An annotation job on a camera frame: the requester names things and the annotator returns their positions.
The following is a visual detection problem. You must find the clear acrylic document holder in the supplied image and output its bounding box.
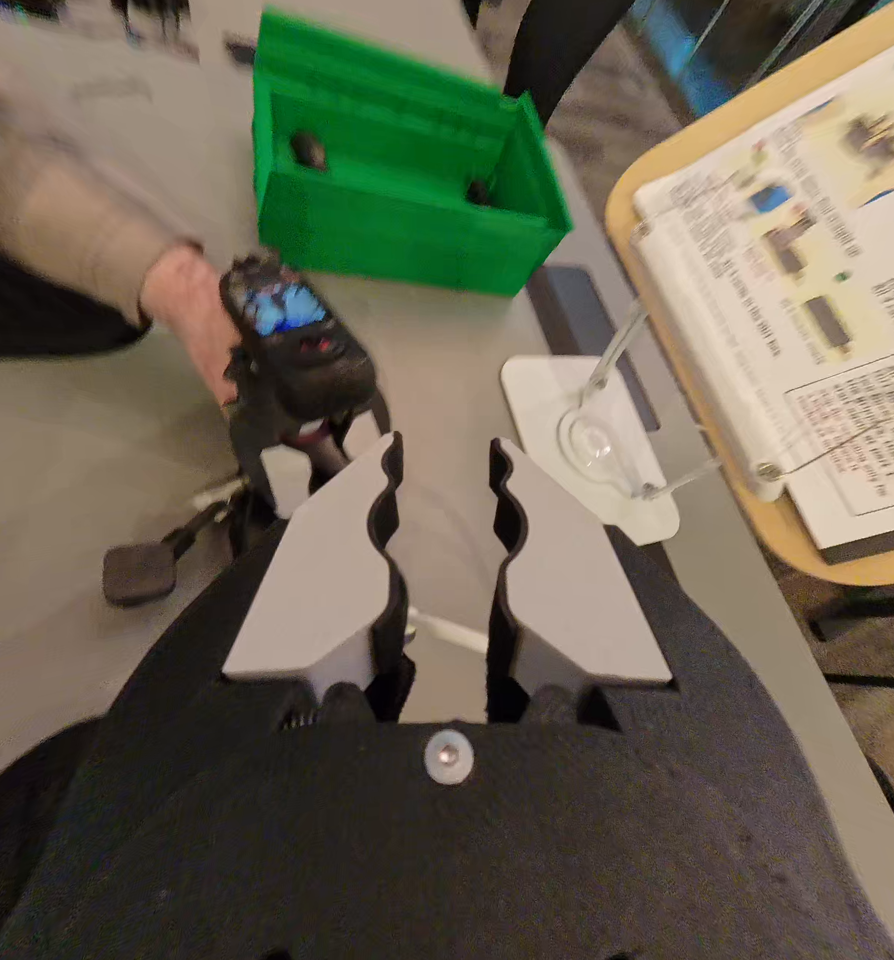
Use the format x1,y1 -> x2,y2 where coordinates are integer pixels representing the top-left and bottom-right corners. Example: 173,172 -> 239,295
558,217 -> 894,505

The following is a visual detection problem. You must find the printed instruction sheet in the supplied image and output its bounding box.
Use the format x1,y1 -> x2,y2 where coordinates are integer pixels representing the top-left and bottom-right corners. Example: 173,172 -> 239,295
633,30 -> 894,556

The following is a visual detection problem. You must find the glass partition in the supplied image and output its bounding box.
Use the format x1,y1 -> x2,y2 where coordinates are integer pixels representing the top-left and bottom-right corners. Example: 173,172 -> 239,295
627,0 -> 894,121

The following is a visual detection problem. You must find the person's left hand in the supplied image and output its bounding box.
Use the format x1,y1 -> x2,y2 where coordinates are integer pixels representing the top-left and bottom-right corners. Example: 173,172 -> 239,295
139,243 -> 241,408

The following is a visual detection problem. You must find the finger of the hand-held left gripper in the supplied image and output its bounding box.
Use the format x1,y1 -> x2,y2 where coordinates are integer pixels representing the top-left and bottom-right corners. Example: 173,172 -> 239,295
339,411 -> 379,462
261,442 -> 316,522

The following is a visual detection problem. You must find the green plastic bin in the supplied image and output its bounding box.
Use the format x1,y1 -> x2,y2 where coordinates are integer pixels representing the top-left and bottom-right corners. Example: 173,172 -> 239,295
252,7 -> 574,297

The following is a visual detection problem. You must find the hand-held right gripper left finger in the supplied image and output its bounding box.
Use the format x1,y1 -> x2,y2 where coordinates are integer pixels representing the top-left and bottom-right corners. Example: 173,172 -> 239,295
222,431 -> 416,699

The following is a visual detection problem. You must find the black flat plug braided cord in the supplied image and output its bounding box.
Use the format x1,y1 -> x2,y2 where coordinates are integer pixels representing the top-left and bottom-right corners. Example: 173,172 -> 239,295
102,498 -> 232,609

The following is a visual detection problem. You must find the white plug with cable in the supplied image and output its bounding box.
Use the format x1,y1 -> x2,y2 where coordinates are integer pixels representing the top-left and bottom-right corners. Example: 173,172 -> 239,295
408,607 -> 490,655

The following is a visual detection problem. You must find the person's left forearm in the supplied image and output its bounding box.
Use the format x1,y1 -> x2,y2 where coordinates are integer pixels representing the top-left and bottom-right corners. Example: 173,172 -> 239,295
0,15 -> 208,331

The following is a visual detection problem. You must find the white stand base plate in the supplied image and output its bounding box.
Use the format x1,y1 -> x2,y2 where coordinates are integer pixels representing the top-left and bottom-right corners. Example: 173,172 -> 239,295
501,354 -> 680,547

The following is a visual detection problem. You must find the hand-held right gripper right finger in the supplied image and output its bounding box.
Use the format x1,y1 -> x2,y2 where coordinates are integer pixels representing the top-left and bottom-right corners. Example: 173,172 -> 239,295
486,437 -> 676,691

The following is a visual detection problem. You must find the light wooden board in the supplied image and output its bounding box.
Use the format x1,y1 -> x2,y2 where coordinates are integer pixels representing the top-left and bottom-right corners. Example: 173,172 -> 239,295
604,0 -> 894,588

